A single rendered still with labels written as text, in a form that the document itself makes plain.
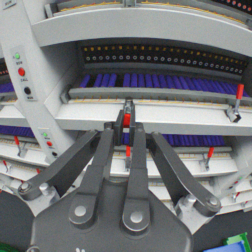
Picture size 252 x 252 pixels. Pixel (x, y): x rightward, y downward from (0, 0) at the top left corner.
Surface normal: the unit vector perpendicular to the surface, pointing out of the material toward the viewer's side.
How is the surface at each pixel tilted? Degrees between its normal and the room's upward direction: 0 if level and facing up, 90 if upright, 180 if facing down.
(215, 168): 20
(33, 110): 90
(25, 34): 90
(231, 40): 109
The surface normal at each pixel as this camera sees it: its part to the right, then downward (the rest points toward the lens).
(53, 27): -0.06, 0.80
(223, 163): -0.02, -0.59
